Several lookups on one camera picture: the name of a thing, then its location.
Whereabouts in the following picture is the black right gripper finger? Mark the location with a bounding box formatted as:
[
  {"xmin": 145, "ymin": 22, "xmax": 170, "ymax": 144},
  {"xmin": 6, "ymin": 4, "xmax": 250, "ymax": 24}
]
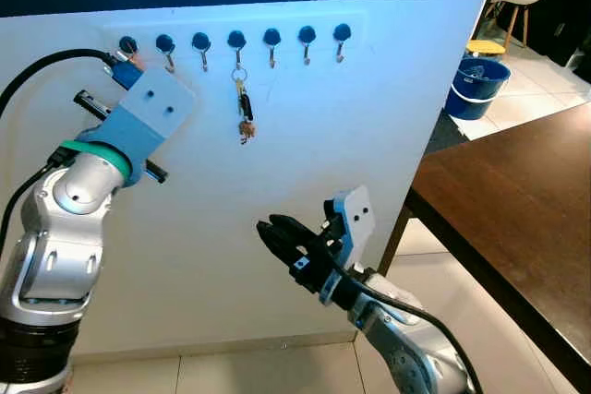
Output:
[
  {"xmin": 270, "ymin": 214, "xmax": 320, "ymax": 249},
  {"xmin": 258, "ymin": 221, "xmax": 304, "ymax": 270}
]

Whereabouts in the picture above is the black cabinet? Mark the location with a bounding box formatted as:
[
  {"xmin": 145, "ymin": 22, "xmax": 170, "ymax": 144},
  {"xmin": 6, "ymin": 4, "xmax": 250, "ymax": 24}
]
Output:
[{"xmin": 517, "ymin": 0, "xmax": 591, "ymax": 67}]

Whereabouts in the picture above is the key bunch with brown charm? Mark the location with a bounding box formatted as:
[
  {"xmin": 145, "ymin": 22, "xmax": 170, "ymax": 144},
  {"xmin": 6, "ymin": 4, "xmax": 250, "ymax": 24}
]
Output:
[{"xmin": 231, "ymin": 66, "xmax": 258, "ymax": 146}]

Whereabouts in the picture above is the blue plastic bucket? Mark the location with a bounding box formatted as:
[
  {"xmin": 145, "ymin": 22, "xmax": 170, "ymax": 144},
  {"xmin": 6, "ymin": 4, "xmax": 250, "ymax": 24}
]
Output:
[{"xmin": 445, "ymin": 57, "xmax": 512, "ymax": 121}]

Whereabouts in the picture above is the dark brown wooden table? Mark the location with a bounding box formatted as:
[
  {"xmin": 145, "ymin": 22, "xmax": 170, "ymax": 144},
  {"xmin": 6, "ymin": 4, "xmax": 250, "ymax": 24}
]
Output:
[{"xmin": 406, "ymin": 103, "xmax": 591, "ymax": 394}]

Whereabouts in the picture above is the yellow round stool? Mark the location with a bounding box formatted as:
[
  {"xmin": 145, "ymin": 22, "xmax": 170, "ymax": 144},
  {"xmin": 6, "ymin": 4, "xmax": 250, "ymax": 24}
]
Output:
[{"xmin": 464, "ymin": 39, "xmax": 507, "ymax": 58}]

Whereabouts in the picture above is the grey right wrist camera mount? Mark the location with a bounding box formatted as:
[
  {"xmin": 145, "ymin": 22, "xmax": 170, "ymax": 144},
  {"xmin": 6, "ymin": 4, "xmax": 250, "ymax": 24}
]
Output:
[{"xmin": 323, "ymin": 185, "xmax": 377, "ymax": 270}]

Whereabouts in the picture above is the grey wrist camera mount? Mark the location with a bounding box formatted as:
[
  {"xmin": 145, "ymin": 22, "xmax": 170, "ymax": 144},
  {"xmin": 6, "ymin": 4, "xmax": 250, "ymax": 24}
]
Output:
[
  {"xmin": 323, "ymin": 185, "xmax": 377, "ymax": 270},
  {"xmin": 92, "ymin": 66, "xmax": 198, "ymax": 187}
]

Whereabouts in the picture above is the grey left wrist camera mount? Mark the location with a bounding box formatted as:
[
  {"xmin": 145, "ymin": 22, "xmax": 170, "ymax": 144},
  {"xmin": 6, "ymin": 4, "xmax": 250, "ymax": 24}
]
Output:
[{"xmin": 92, "ymin": 66, "xmax": 198, "ymax": 187}]

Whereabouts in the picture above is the blue round wall hook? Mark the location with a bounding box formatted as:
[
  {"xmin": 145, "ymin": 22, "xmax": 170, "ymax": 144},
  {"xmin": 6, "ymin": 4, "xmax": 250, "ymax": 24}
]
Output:
[
  {"xmin": 332, "ymin": 22, "xmax": 354, "ymax": 65},
  {"xmin": 296, "ymin": 25, "xmax": 319, "ymax": 67},
  {"xmin": 261, "ymin": 27, "xmax": 283, "ymax": 69},
  {"xmin": 190, "ymin": 31, "xmax": 212, "ymax": 73},
  {"xmin": 155, "ymin": 33, "xmax": 177, "ymax": 75},
  {"xmin": 226, "ymin": 30, "xmax": 248, "ymax": 70},
  {"xmin": 118, "ymin": 35, "xmax": 140, "ymax": 67}
]

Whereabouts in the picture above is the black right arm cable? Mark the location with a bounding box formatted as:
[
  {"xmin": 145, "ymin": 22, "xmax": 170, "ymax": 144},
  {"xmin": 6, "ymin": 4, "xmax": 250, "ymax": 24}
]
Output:
[{"xmin": 309, "ymin": 251, "xmax": 484, "ymax": 394}]

